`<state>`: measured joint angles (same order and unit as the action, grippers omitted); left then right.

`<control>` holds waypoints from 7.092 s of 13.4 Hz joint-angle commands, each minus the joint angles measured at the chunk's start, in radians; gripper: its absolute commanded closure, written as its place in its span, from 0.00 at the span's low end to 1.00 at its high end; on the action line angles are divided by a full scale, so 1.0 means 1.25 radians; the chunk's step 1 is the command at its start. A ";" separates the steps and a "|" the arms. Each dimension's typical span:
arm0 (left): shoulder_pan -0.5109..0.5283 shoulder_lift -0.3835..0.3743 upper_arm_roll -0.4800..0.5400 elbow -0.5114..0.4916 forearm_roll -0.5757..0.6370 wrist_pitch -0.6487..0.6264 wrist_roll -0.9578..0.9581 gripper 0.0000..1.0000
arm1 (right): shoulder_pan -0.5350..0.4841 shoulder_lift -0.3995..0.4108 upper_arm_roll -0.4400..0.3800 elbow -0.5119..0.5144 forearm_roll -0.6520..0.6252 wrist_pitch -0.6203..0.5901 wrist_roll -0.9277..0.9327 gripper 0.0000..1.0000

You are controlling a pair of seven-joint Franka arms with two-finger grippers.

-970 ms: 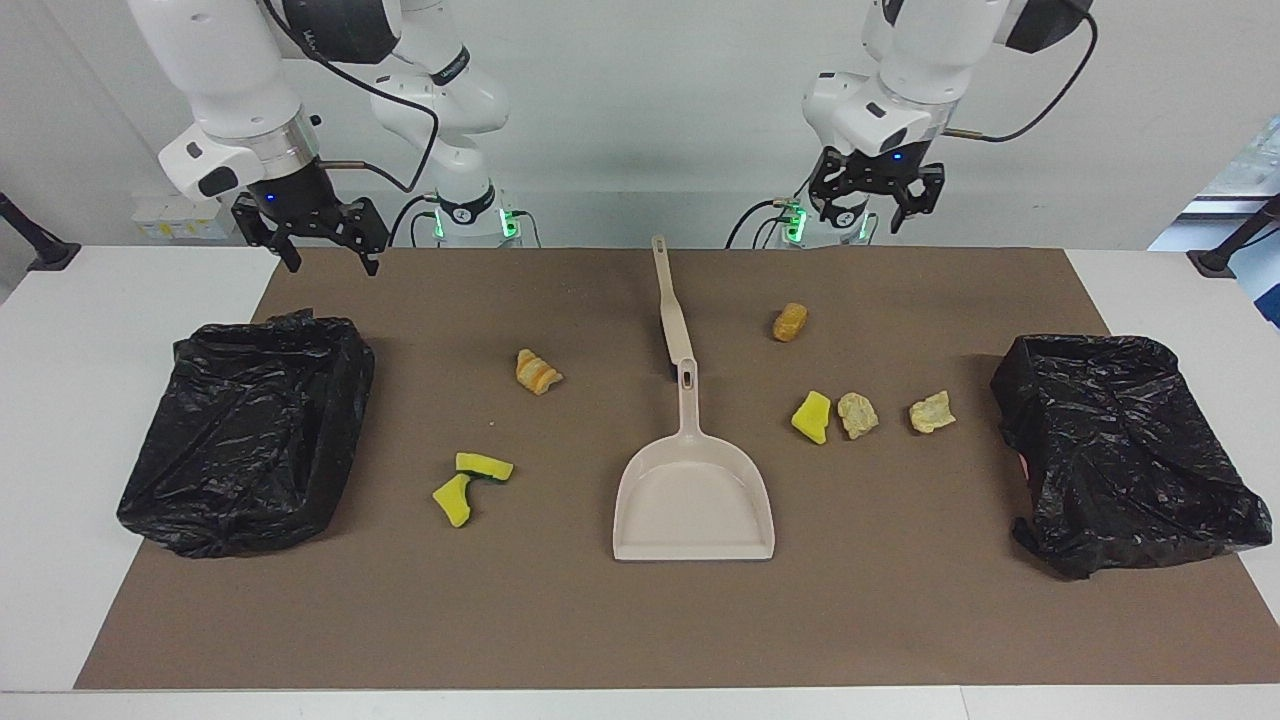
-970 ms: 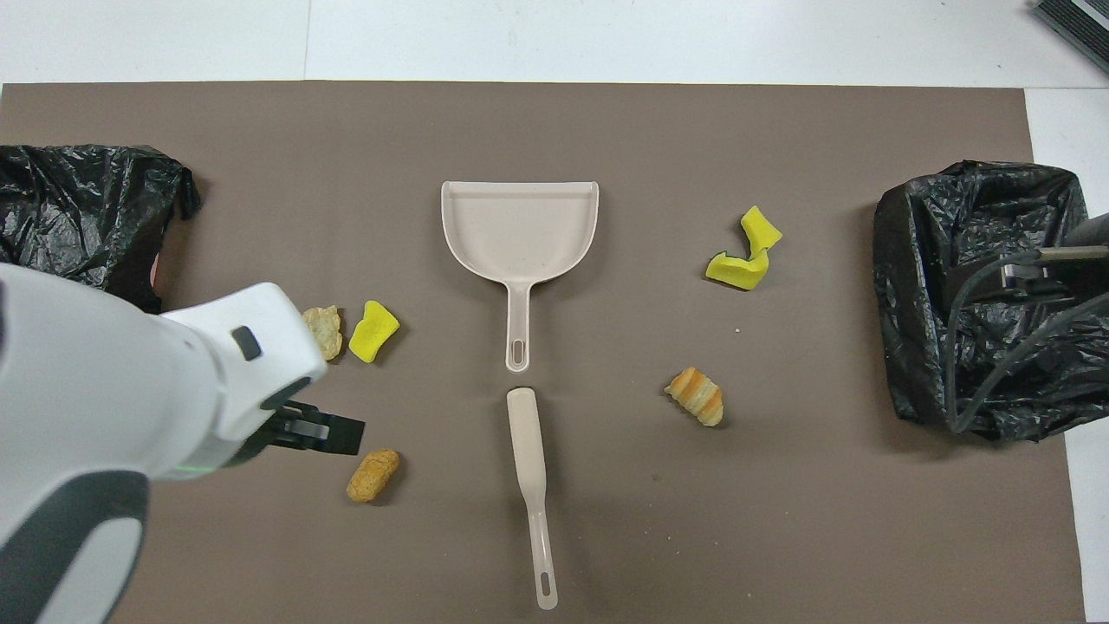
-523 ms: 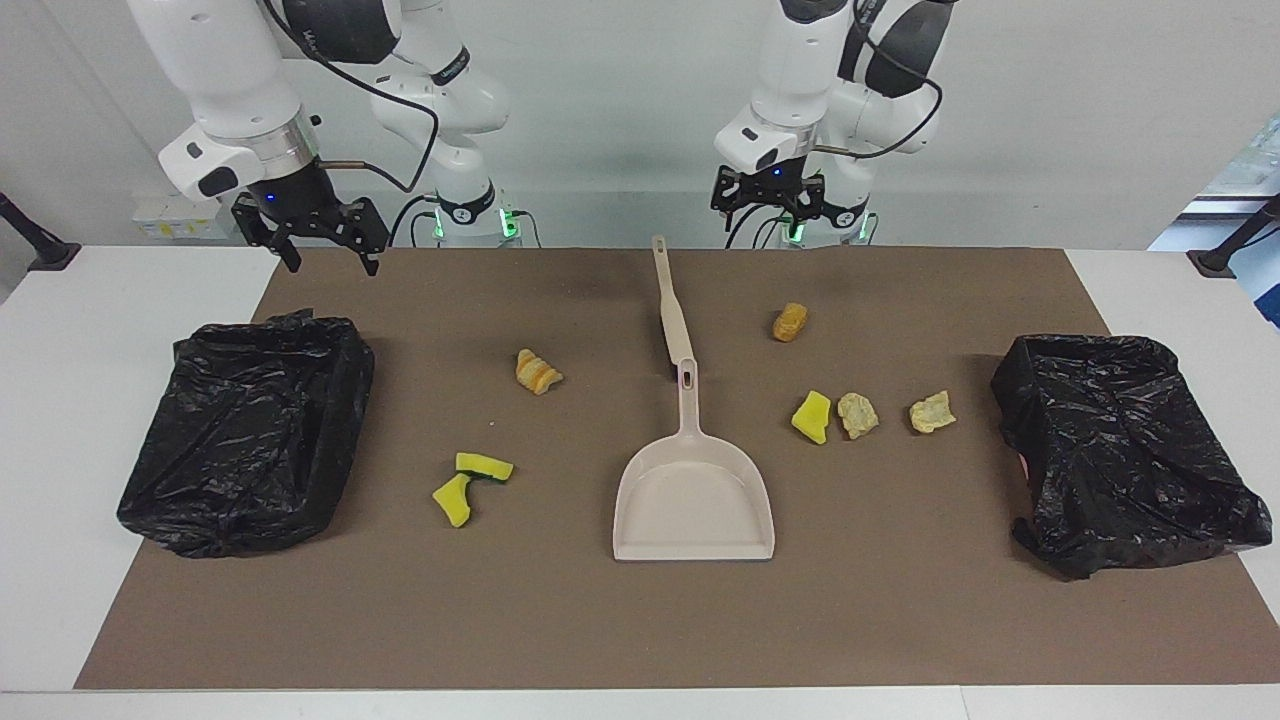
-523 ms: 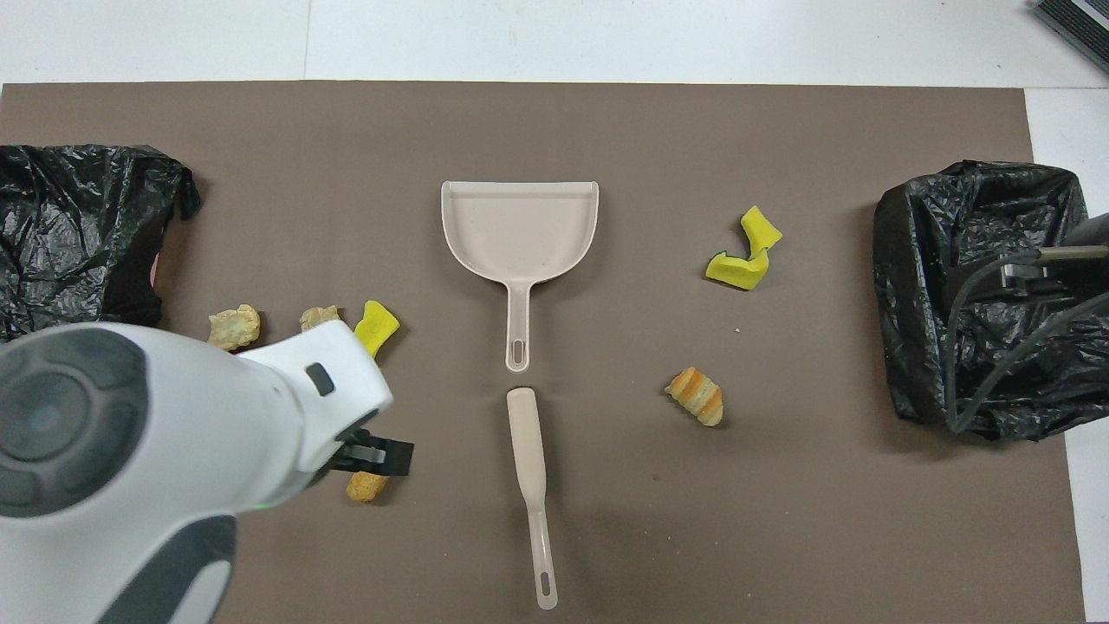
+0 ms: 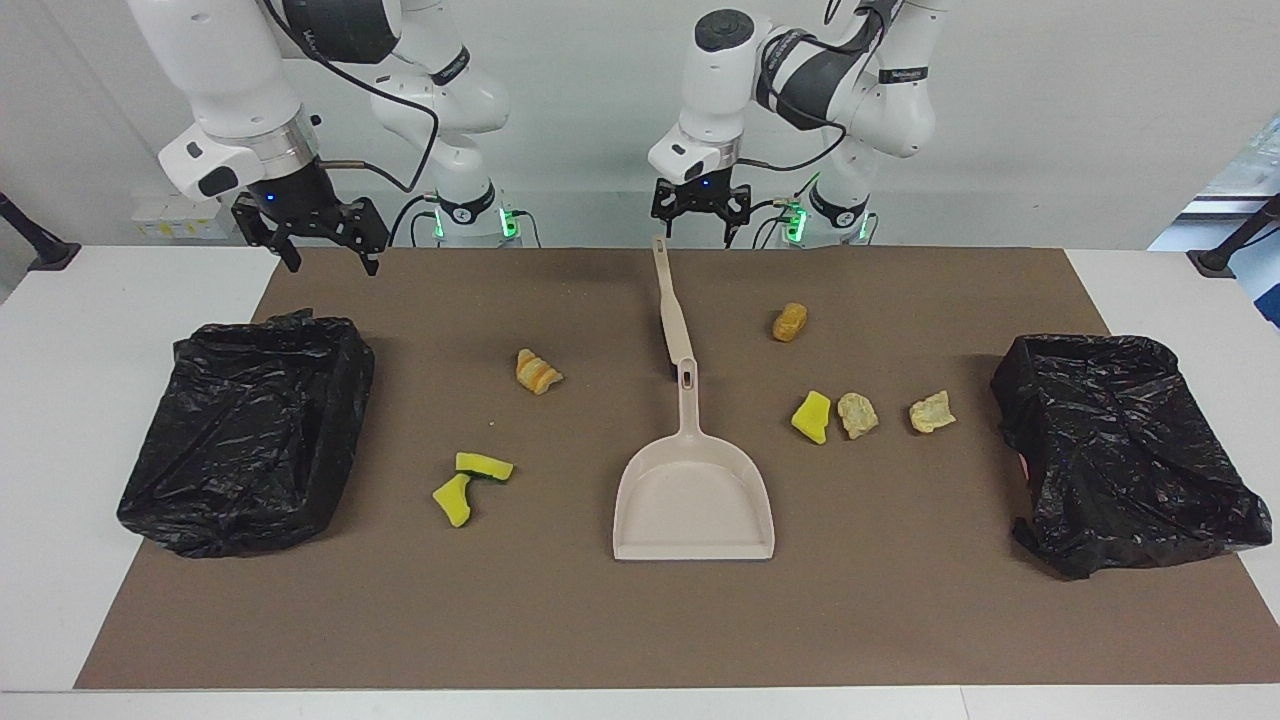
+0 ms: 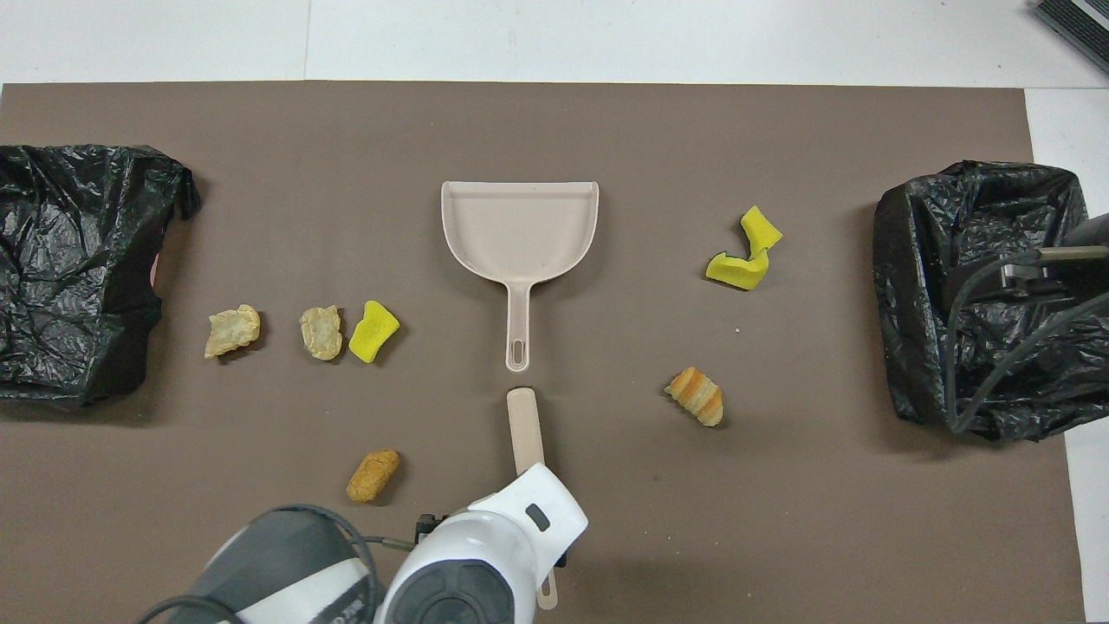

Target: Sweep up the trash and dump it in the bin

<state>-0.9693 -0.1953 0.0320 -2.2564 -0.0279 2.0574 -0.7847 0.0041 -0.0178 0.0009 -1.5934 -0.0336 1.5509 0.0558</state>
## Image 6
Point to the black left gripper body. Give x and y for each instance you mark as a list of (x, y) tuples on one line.
[(431, 529)]

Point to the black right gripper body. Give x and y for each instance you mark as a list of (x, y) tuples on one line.
[(1087, 234)]

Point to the brown nugget toy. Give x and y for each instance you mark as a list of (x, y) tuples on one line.
[(372, 475)]

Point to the beige hand brush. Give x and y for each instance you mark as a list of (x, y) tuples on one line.
[(525, 433)]

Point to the small yellow sponge piece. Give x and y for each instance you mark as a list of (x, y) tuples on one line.
[(372, 334)]

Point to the pale cracker piece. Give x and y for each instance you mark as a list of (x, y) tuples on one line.
[(232, 331), (321, 334)]

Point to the beige plastic dustpan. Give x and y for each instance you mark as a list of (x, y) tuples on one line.
[(520, 230)]

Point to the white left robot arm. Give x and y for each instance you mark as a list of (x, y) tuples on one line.
[(485, 555)]

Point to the black trash bag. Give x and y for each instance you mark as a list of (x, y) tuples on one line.
[(918, 260), (69, 199)]

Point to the pink plastic bin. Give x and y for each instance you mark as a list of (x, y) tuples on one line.
[(155, 270)]

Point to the dark grey ribbed box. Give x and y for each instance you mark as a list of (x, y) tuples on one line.
[(1083, 22)]

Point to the striped croissant toy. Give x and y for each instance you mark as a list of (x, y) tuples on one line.
[(697, 397)]

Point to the bent yellow sponge strip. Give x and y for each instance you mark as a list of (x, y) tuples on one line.
[(736, 270)]

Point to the brown paper table mat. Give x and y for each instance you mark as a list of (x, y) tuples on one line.
[(554, 130)]

